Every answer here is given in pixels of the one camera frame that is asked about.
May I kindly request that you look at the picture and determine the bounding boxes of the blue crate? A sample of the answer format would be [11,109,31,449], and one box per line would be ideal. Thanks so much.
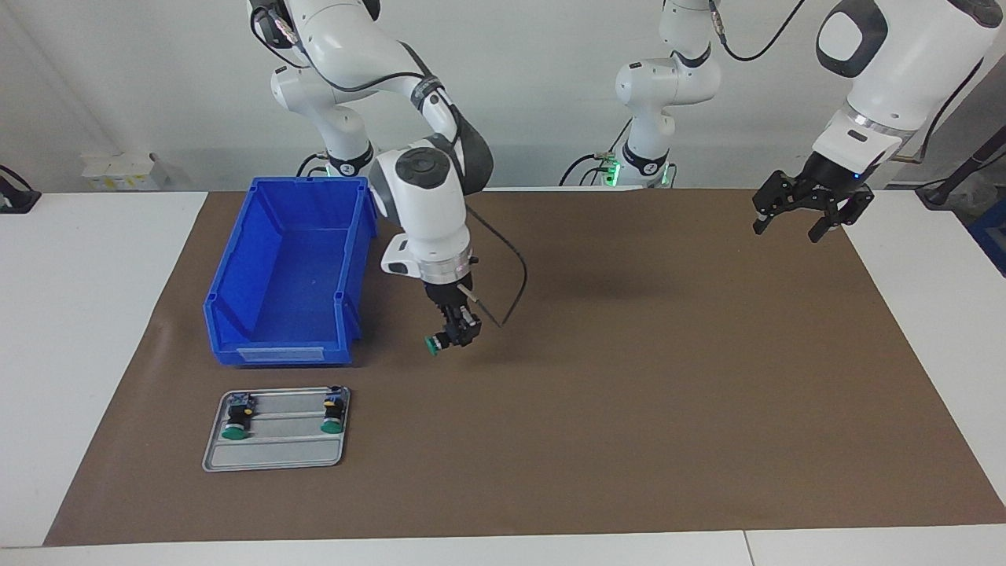
[968,197,1006,277]

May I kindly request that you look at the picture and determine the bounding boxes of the white background boxes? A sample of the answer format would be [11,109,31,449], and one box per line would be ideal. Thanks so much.
[81,152,170,191]

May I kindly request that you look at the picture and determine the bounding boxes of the brown table mat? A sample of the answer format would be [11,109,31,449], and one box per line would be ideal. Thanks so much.
[43,187,1006,547]

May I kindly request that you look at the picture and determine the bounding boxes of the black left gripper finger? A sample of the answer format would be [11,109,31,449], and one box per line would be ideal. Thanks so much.
[808,187,876,244]
[751,169,802,236]

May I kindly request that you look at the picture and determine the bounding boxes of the black clamp mount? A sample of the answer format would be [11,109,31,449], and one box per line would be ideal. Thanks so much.
[0,165,42,215]

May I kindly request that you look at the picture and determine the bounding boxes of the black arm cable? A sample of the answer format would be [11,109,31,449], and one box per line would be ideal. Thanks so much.
[710,0,987,158]
[250,0,529,329]

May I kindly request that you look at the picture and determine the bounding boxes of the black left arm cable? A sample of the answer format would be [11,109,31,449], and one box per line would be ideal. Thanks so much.
[710,0,987,158]

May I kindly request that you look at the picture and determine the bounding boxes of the grey metal tray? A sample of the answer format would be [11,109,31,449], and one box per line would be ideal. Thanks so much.
[202,386,352,473]

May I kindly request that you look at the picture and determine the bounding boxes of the blue plastic storage bin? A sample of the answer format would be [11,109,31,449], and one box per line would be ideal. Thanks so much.
[204,176,379,367]

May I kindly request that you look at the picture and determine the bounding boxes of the black stand leg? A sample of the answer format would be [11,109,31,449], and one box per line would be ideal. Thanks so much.
[916,126,1006,209]

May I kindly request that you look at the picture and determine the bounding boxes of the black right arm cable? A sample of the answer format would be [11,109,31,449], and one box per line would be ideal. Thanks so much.
[250,0,529,329]

